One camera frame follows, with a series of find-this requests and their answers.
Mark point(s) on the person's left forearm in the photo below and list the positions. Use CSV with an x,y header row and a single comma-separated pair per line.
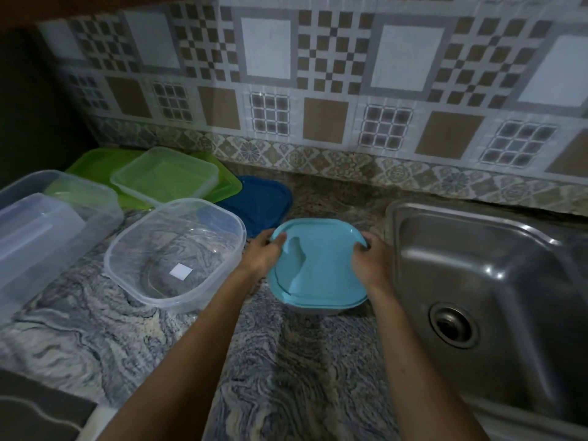
x,y
183,358

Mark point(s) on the clear rectangular deep container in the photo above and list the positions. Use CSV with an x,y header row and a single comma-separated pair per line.
x,y
99,211

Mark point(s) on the large clear rounded container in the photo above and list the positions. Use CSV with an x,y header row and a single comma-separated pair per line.
x,y
174,257

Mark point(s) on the person's right hand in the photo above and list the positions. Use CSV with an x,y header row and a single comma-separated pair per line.
x,y
376,266

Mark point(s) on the light blue plastic lid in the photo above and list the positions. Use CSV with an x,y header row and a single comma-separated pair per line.
x,y
317,266

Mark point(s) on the dark grey appliance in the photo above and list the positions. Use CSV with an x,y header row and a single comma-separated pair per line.
x,y
36,408

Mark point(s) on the frosted rectangular plastic container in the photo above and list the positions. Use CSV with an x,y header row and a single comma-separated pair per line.
x,y
36,234

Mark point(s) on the stainless steel sink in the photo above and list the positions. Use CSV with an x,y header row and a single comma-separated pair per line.
x,y
519,280

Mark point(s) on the dark blue plastic lid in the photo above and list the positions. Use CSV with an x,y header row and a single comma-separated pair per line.
x,y
257,202

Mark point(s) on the person's left hand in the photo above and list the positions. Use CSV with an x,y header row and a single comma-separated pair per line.
x,y
258,257

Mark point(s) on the small clear plastic container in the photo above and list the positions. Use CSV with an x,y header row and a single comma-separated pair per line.
x,y
321,311

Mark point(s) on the clear square shallow container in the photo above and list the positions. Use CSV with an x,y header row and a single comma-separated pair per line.
x,y
165,176

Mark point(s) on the green plastic lid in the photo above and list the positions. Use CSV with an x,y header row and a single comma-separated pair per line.
x,y
92,167

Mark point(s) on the person's left thumb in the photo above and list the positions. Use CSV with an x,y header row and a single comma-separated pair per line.
x,y
276,237

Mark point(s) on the person's right forearm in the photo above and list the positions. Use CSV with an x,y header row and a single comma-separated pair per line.
x,y
413,362

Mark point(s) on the metal sink drain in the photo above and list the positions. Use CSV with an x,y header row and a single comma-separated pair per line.
x,y
454,325

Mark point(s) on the person's right thumb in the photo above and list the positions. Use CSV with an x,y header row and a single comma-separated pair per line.
x,y
357,259

